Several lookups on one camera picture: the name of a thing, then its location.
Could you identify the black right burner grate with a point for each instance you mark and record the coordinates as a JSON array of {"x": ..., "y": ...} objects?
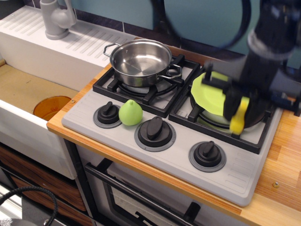
[{"x": 202, "y": 123}]

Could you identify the lime green plate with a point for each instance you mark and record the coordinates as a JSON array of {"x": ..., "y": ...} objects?
[{"x": 208, "y": 97}]

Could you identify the black left stove knob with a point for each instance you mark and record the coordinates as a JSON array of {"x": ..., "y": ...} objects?
[{"x": 107, "y": 116}]

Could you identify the white toy sink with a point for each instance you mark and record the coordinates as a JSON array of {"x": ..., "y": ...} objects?
[{"x": 39, "y": 68}]

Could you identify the grey toy stove top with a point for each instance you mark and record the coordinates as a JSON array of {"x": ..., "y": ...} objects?
[{"x": 235, "y": 182}]

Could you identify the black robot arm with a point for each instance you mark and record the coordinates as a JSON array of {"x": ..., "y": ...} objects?
[{"x": 278, "y": 31}]

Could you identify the wooden drawer fronts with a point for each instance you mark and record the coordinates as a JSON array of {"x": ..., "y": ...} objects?
[{"x": 21, "y": 170}]

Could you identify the oven door with handle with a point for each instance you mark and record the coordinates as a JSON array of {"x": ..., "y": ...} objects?
[{"x": 134, "y": 200}]

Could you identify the yellow toy fry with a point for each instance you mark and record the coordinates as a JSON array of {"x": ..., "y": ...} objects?
[{"x": 237, "y": 122}]

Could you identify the stainless steel pot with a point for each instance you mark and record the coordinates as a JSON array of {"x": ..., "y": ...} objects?
[{"x": 142, "y": 63}]

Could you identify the black left burner grate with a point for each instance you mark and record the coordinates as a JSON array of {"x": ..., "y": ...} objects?
[{"x": 158, "y": 99}]

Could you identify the black stove knob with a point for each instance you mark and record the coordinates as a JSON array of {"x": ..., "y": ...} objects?
[
  {"x": 107, "y": 116},
  {"x": 207, "y": 157},
  {"x": 155, "y": 135}
]

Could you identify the green toy pear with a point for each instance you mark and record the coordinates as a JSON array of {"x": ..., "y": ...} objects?
[{"x": 130, "y": 113}]

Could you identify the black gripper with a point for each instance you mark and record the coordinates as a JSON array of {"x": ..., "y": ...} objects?
[{"x": 257, "y": 80}]

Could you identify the grey toy faucet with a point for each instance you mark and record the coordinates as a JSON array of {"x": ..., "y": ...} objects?
[{"x": 57, "y": 21}]

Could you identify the orange sink drain plug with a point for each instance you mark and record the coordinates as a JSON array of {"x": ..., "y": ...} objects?
[{"x": 49, "y": 107}]

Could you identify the black right stove knob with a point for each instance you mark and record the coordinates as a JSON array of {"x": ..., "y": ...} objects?
[{"x": 207, "y": 157}]

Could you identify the black middle stove knob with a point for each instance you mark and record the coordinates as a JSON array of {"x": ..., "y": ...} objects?
[{"x": 155, "y": 135}]

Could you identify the black burner grate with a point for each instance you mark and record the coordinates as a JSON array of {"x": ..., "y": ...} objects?
[
  {"x": 158, "y": 99},
  {"x": 202, "y": 123}
]

